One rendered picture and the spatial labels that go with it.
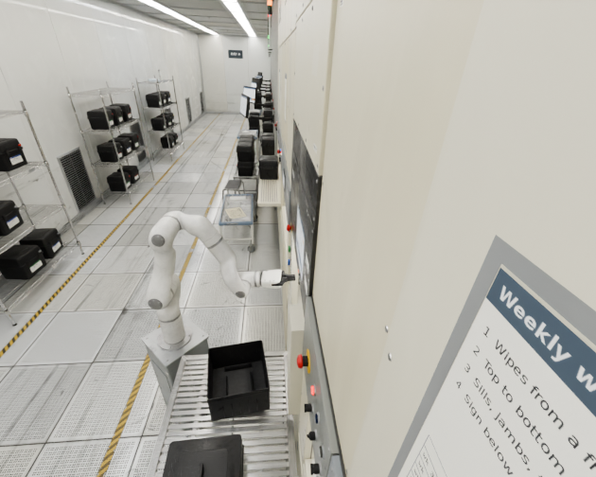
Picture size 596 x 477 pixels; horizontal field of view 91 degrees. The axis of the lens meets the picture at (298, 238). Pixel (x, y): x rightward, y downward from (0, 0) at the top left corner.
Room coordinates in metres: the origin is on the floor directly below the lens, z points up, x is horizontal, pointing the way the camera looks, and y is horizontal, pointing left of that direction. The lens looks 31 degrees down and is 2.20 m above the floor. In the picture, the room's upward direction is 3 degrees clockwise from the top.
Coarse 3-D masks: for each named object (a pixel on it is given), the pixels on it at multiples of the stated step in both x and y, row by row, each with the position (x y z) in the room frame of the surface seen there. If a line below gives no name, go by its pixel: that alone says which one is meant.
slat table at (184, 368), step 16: (272, 352) 1.11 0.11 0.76; (192, 368) 0.98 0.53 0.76; (272, 368) 1.00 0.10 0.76; (176, 384) 0.89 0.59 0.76; (192, 384) 0.89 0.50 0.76; (272, 384) 0.91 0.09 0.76; (176, 400) 0.81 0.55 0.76; (192, 400) 0.81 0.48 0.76; (272, 400) 0.83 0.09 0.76; (192, 416) 0.73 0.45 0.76; (208, 416) 0.74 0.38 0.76; (240, 416) 0.74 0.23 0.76; (256, 416) 0.75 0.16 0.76; (288, 416) 0.75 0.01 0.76; (160, 432) 0.66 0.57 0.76; (176, 432) 0.67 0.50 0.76; (192, 432) 0.67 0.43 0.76; (208, 432) 0.67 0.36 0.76; (224, 432) 0.68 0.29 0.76; (272, 432) 0.69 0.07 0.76; (288, 432) 0.69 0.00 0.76; (160, 448) 0.60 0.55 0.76; (256, 448) 0.62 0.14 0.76; (272, 448) 0.62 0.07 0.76; (288, 448) 0.62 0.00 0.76; (160, 464) 0.54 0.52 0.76; (256, 464) 0.56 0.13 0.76; (272, 464) 0.56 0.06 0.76; (288, 464) 0.56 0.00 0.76
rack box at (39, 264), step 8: (16, 248) 2.46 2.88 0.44; (24, 248) 2.47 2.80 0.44; (32, 248) 2.48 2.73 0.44; (0, 256) 2.31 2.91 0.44; (8, 256) 2.32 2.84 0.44; (16, 256) 2.32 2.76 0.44; (24, 256) 2.35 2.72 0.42; (32, 256) 2.43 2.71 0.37; (40, 256) 2.49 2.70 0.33; (0, 264) 2.27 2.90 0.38; (8, 264) 2.27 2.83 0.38; (16, 264) 2.28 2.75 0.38; (24, 264) 2.31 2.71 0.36; (32, 264) 2.39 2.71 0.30; (40, 264) 2.46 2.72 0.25; (8, 272) 2.27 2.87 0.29; (16, 272) 2.28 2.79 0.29; (24, 272) 2.28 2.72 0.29; (32, 272) 2.35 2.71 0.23
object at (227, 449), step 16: (176, 448) 0.56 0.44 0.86; (192, 448) 0.56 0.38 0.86; (208, 448) 0.57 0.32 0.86; (224, 448) 0.57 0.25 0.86; (240, 448) 0.57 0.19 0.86; (176, 464) 0.51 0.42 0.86; (192, 464) 0.51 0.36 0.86; (208, 464) 0.51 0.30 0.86; (224, 464) 0.51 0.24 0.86; (240, 464) 0.52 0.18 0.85
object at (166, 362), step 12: (192, 324) 1.29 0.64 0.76; (156, 336) 1.18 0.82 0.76; (192, 336) 1.19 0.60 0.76; (204, 336) 1.20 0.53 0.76; (156, 348) 1.10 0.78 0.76; (180, 348) 1.10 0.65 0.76; (192, 348) 1.11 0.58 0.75; (204, 348) 1.18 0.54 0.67; (156, 360) 1.08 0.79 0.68; (168, 360) 1.03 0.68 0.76; (180, 360) 1.06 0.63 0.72; (156, 372) 1.12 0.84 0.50; (168, 372) 1.00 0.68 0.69; (168, 384) 1.02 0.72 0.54; (168, 396) 1.06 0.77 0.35; (204, 396) 1.13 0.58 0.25; (192, 408) 1.06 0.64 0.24; (204, 408) 1.12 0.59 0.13; (204, 420) 1.10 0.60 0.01
